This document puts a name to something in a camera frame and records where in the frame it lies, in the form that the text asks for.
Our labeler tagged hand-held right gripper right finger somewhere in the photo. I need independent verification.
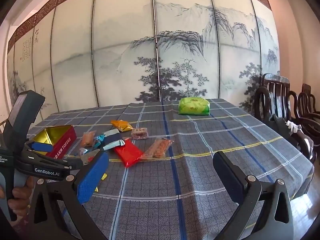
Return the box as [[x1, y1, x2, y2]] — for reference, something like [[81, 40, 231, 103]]
[[212, 151, 307, 240]]

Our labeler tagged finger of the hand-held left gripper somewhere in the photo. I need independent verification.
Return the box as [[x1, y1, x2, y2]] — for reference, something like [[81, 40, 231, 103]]
[[21, 150, 83, 170], [24, 140, 54, 157]]

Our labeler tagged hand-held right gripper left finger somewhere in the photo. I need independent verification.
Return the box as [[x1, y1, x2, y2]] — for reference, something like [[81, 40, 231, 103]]
[[26, 151, 110, 240]]

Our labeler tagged grey sesame bar packet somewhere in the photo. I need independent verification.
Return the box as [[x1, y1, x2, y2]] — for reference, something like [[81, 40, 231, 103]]
[[80, 153, 100, 166]]

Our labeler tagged gold metal tin tray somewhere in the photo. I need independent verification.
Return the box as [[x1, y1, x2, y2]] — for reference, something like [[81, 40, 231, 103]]
[[31, 125, 77, 159]]

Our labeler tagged small clear snack packet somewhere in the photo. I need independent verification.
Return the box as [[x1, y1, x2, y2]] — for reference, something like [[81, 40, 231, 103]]
[[80, 130, 97, 147]]

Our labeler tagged long clear orange snack packet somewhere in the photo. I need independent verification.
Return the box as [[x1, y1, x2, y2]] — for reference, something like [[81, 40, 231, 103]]
[[140, 137, 174, 160]]

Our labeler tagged person's left hand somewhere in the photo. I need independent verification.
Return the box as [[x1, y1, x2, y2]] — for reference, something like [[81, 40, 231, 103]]
[[8, 177, 35, 216]]

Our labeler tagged red snack packet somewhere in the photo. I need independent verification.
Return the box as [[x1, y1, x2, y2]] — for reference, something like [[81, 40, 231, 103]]
[[114, 139, 143, 168]]

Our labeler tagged navy and silver snack packet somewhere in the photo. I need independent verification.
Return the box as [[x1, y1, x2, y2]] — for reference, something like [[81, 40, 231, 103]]
[[100, 128, 125, 151]]

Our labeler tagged brown cube snack packet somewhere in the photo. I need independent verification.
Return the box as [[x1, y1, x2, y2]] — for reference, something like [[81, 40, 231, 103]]
[[130, 127, 149, 140]]

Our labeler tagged dark clothing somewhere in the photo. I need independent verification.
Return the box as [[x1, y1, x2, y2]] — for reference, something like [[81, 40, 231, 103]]
[[264, 110, 304, 152]]

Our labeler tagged green tissue pack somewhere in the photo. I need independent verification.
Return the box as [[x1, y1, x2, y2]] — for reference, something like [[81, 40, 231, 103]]
[[178, 97, 211, 116]]

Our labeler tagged white cloth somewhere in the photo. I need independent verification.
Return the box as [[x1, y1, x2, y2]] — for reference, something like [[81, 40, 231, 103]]
[[286, 120, 305, 133]]

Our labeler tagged dark wooden armchair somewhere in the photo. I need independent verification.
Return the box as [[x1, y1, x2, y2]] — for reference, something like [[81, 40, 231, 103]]
[[254, 73, 320, 164], [294, 83, 320, 135]]

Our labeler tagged ink landscape folding screen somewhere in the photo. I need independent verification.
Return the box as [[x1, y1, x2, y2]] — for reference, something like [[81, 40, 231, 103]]
[[6, 0, 280, 113]]

